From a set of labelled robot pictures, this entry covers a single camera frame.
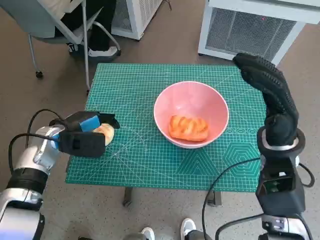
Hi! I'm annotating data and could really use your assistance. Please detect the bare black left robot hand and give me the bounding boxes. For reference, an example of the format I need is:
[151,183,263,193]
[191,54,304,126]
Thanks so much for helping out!
[63,111,121,133]

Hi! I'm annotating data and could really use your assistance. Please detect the braided toy bread loaf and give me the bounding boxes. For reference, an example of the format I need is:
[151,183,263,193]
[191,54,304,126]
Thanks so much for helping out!
[168,114,210,142]

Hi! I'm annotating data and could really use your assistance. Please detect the pink bowl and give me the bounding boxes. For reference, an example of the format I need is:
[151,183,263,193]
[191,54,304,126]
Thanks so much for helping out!
[153,81,230,149]

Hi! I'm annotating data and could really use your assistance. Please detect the round toy bread bun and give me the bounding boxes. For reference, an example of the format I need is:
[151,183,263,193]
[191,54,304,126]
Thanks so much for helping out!
[92,122,116,147]

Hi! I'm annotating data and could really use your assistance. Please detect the green cutting mat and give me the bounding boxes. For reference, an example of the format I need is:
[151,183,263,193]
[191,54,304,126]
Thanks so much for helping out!
[64,62,270,193]

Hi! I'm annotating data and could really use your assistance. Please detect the black table leg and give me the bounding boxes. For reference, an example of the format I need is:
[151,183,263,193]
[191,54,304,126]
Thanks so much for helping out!
[206,191,223,207]
[122,187,133,207]

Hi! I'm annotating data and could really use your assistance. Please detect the person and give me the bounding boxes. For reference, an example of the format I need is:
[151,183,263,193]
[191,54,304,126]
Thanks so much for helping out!
[53,0,122,59]

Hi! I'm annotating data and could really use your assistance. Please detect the grey office chair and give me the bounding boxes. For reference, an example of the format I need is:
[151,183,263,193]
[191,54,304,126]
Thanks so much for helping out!
[0,0,122,91]

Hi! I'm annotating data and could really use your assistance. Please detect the small white mesh cabinet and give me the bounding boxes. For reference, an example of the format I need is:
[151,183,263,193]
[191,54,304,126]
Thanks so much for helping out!
[111,0,165,41]

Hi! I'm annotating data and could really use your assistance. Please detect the white shoe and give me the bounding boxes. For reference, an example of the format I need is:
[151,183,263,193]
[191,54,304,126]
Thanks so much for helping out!
[180,217,197,240]
[141,226,156,240]

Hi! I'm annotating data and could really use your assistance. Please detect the large white mesh cabinet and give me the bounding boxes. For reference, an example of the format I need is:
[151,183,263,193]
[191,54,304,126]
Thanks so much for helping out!
[197,0,320,66]

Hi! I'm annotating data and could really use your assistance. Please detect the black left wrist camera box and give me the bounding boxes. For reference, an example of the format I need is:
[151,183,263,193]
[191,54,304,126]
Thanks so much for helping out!
[58,131,106,158]

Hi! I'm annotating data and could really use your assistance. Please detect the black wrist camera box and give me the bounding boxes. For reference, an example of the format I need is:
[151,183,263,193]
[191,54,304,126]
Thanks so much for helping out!
[58,131,106,158]
[255,156,306,217]

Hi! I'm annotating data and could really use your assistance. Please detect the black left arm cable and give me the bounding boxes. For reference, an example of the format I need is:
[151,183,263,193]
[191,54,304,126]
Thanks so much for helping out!
[8,108,66,174]

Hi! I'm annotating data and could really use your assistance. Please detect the long black robot cable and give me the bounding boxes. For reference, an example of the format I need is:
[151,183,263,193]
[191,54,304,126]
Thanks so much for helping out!
[201,157,262,240]

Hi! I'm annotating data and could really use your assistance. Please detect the black right arm cable loop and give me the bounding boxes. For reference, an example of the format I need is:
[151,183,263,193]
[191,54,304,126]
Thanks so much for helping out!
[215,216,313,240]

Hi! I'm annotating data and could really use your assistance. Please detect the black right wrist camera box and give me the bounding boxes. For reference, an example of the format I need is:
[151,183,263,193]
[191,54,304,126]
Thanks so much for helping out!
[255,156,306,217]

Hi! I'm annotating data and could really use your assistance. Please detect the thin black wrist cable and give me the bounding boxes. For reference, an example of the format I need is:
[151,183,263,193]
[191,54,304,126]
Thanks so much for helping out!
[297,162,315,187]

